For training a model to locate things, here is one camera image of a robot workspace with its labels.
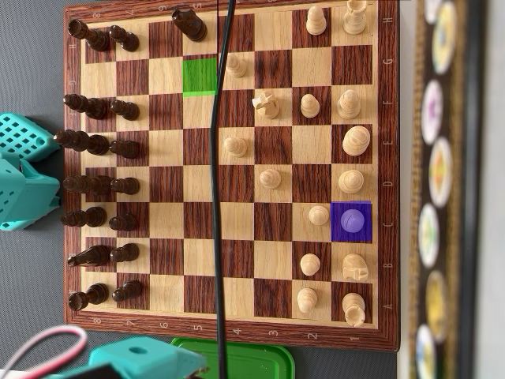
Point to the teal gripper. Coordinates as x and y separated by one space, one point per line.
179 358

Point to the light wooden bishop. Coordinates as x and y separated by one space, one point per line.
349 104
351 220

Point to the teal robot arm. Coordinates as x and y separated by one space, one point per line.
27 189

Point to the green plastic lid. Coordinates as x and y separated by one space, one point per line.
260 363

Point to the dark wooden rook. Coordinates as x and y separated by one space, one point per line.
94 37
92 294

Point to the light wooden pawn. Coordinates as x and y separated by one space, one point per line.
310 263
310 106
319 215
270 178
237 66
307 300
236 146
316 21

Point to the wooden chessboard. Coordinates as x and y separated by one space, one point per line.
272 221

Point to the light wooden rook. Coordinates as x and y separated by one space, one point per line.
353 308
355 19

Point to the dark wooden bishop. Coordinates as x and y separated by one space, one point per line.
92 107
92 217

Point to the light wooden knight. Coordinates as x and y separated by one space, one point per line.
355 266
267 104

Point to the dark wooden queen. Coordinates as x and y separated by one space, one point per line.
94 184

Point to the dark wooden king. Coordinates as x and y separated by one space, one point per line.
90 143

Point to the light wooden queen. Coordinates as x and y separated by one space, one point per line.
351 181

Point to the dark grey mat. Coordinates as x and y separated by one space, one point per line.
31 59

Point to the black medallion game box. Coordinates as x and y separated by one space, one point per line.
446 118

